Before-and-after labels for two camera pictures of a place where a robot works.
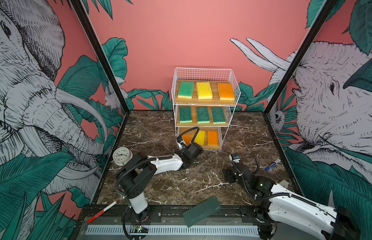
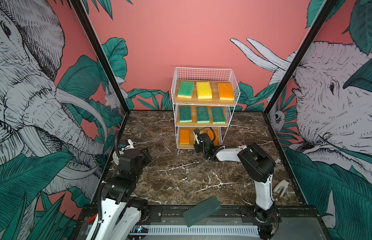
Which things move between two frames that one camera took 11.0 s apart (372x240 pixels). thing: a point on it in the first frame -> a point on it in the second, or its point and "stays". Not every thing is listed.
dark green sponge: [203, 115] stays
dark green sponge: [185, 114] stays
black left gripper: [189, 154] -> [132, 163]
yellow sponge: [204, 90] stays
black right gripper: [228, 173] -> [196, 145]
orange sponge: [226, 91] stays
